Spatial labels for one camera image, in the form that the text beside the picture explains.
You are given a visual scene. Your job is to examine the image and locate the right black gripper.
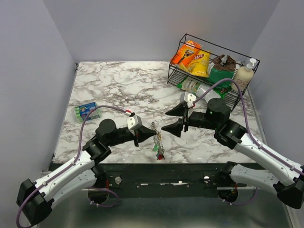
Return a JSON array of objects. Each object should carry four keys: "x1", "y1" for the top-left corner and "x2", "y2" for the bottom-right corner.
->
[{"x1": 161, "y1": 102, "x2": 219, "y2": 137}]

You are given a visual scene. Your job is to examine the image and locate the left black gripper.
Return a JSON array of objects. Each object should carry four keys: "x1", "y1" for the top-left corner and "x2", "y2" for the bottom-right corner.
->
[{"x1": 107, "y1": 125, "x2": 157, "y2": 147}]

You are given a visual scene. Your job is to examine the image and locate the green key tag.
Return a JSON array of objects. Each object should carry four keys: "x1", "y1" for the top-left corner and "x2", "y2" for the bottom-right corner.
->
[{"x1": 153, "y1": 145, "x2": 158, "y2": 152}]

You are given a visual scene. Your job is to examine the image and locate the metal keyring holder with rings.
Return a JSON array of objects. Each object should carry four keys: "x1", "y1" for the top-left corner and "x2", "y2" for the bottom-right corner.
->
[{"x1": 150, "y1": 122, "x2": 165, "y2": 160}]

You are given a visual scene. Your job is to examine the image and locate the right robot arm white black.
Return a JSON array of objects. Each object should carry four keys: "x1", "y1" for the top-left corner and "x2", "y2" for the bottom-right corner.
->
[{"x1": 162, "y1": 98, "x2": 304, "y2": 209}]

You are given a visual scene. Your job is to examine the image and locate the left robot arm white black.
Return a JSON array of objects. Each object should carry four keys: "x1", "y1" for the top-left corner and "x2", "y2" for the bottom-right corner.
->
[{"x1": 16, "y1": 115, "x2": 156, "y2": 227}]

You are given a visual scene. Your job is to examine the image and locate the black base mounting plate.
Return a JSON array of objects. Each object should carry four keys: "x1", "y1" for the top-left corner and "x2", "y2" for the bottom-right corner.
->
[{"x1": 48, "y1": 162, "x2": 247, "y2": 199}]

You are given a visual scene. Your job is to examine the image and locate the dark green bag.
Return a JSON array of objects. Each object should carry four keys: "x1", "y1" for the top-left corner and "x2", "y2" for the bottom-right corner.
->
[{"x1": 208, "y1": 68, "x2": 234, "y2": 89}]

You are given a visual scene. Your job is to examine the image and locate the yellow chips bag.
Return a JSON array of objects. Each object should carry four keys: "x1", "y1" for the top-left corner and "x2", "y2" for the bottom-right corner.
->
[{"x1": 178, "y1": 50, "x2": 210, "y2": 78}]

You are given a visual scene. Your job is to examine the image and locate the green sponge pack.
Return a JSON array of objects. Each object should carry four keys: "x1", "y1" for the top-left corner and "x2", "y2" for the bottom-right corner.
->
[{"x1": 72, "y1": 102, "x2": 102, "y2": 123}]

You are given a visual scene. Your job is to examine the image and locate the orange razor package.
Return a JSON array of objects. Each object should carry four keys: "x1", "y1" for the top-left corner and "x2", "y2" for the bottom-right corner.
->
[{"x1": 171, "y1": 40, "x2": 202, "y2": 67}]

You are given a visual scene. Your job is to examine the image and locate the brown crumpled bag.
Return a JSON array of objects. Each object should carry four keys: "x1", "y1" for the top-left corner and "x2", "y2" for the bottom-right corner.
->
[{"x1": 211, "y1": 55, "x2": 236, "y2": 72}]

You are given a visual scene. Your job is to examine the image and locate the cream lotion pump bottle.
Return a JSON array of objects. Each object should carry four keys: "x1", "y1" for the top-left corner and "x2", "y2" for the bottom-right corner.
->
[{"x1": 233, "y1": 58, "x2": 257, "y2": 91}]

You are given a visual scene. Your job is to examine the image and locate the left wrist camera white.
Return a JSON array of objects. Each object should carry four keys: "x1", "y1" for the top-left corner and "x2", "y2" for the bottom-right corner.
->
[{"x1": 126, "y1": 115, "x2": 142, "y2": 131}]

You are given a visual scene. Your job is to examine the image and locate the black wire basket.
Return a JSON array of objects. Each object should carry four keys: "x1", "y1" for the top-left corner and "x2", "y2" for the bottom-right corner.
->
[{"x1": 167, "y1": 33, "x2": 260, "y2": 109}]

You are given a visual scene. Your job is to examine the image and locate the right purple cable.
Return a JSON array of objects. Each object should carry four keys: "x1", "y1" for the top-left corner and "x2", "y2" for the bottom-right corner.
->
[{"x1": 193, "y1": 78, "x2": 304, "y2": 175}]

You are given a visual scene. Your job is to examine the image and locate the aluminium frame rail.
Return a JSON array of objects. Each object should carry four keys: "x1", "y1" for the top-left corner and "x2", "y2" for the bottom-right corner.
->
[{"x1": 40, "y1": 188, "x2": 304, "y2": 228}]

